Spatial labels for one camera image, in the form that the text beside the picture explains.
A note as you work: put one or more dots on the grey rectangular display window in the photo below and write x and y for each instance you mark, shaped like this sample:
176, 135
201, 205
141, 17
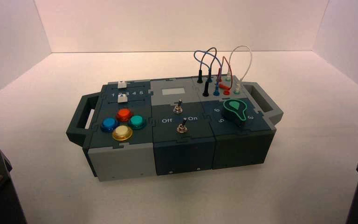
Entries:
173, 91

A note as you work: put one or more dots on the dark modular task box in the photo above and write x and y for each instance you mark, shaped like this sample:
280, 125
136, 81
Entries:
182, 154

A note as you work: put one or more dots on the green round push button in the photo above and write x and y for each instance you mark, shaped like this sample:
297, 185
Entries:
136, 121

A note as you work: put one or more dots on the red round push button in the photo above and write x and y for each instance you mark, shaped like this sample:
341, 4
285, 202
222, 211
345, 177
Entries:
124, 115

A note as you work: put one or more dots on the black green-outlined rotary knob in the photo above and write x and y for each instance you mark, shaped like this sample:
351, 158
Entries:
235, 111

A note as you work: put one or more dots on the white slider knob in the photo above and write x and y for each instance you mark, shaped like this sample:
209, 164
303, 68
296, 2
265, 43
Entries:
122, 98
122, 84

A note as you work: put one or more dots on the yellow round push button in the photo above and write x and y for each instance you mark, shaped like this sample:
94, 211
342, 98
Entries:
122, 132

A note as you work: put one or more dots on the blue round push button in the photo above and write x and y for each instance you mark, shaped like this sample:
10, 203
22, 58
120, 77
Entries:
109, 124

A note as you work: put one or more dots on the silver metal toggle switch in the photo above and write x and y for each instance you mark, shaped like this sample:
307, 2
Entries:
182, 128
177, 108

